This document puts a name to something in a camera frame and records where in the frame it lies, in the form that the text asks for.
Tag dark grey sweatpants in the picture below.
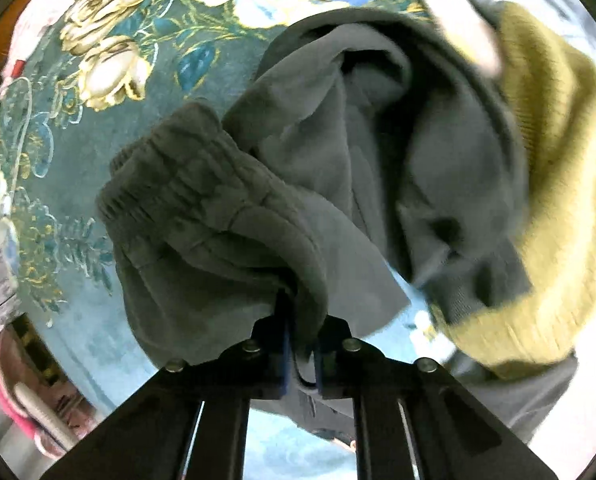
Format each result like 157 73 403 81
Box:
97 9 530 366

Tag pink patterned pants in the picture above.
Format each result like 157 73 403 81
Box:
0 327 99 460

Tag olive green knit sweater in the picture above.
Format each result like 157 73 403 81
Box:
439 2 596 380

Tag teal floral bed blanket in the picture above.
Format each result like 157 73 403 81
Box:
0 0 429 415

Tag pink folded cloth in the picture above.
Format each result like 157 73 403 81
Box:
0 0 75 99

